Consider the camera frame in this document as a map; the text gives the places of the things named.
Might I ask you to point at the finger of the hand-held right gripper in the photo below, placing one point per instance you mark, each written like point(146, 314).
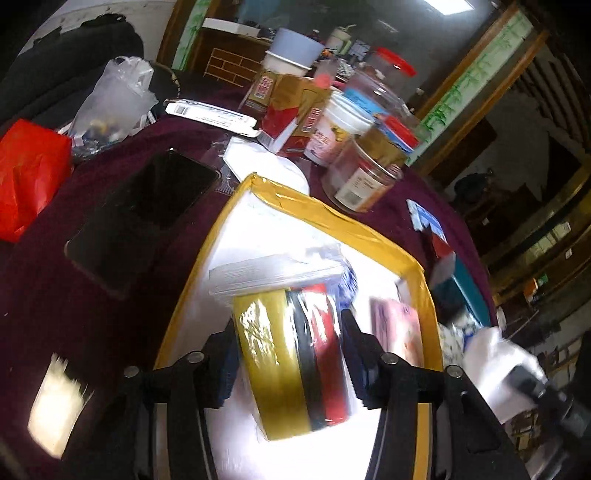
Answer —
point(531, 388)

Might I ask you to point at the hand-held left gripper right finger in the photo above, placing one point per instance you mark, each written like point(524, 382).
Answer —
point(359, 367)

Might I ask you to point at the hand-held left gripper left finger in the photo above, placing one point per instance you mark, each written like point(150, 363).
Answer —
point(226, 371)

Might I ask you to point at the plastic yellow red bundle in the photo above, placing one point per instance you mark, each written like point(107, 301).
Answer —
point(277, 360)

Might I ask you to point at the white box yellow taped rim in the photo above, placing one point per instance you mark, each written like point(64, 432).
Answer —
point(258, 230)

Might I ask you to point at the pink packet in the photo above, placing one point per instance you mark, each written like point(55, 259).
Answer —
point(397, 327)

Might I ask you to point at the blue teal box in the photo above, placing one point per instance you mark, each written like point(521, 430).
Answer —
point(471, 295)

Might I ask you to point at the gold trimmed dark cabinet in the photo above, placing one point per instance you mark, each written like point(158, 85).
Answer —
point(554, 258)

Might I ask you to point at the red foil packet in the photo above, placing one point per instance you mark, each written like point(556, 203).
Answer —
point(441, 251)

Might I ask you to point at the blue white packet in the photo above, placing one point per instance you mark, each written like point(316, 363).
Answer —
point(422, 217)

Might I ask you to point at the cream blurred object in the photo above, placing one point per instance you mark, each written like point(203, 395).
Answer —
point(55, 406)

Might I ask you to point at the black smartphone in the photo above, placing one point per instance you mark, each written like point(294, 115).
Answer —
point(138, 217)

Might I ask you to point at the clear jar gold label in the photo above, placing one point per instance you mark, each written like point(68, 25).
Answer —
point(364, 175)

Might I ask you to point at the maroon tablecloth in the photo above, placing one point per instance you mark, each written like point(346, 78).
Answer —
point(46, 300)

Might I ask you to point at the white folded paper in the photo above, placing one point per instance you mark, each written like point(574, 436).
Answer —
point(263, 161)

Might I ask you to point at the white pink printed tub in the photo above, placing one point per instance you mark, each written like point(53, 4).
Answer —
point(332, 134)

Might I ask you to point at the red gold carton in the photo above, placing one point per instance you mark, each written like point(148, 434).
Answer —
point(295, 120)

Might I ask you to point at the white flat barcode box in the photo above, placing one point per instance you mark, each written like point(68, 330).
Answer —
point(207, 115)

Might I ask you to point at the clear jar blue label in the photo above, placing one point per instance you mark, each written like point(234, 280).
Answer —
point(369, 92)

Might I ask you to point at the red plastic bag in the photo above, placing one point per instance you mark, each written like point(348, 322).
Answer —
point(27, 175)

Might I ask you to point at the clear plastic bag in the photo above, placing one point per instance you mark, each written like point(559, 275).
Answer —
point(111, 101)

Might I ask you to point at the bamboo painted panel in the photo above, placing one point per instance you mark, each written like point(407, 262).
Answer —
point(466, 87)

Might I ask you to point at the white bowl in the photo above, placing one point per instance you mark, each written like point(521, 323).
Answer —
point(286, 67)

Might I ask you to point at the white lidded cup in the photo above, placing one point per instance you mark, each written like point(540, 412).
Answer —
point(339, 39)

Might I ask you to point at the grey blue bowl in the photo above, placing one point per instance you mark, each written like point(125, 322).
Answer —
point(295, 44)

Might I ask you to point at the wooden framed mirror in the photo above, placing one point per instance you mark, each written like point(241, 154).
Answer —
point(415, 27)

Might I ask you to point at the black jacket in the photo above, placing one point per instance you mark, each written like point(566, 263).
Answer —
point(46, 78)

